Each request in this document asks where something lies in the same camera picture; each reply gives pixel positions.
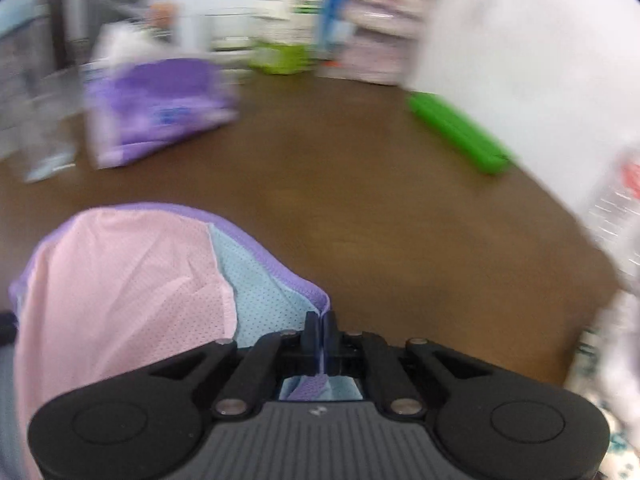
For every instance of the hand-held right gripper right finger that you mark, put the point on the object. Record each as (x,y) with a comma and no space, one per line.
(330,332)

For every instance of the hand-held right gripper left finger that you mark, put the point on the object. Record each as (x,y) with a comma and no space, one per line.
(311,332)

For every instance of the pink blue purple mesh shirt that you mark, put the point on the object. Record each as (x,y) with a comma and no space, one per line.
(125,285)

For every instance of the green oblong case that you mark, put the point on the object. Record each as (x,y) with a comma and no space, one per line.
(457,130)

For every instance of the green cardboard box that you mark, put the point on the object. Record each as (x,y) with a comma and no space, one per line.
(280,57)

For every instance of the purple tissue pack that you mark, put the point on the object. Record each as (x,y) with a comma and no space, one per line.
(160,100)

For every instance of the folded cream teal-flower cloth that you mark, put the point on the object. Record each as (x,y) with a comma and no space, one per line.
(612,385)

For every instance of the pink purple felt vase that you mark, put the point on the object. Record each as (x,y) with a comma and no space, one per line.
(385,25)

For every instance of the blue box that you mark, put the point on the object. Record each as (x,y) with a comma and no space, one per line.
(332,20)

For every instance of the tall water bottle red label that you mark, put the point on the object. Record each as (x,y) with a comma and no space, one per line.
(622,205)

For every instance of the white milk carton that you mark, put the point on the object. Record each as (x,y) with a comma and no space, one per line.
(280,5)

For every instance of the grey cabinet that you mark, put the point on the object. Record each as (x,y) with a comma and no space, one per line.
(60,5)

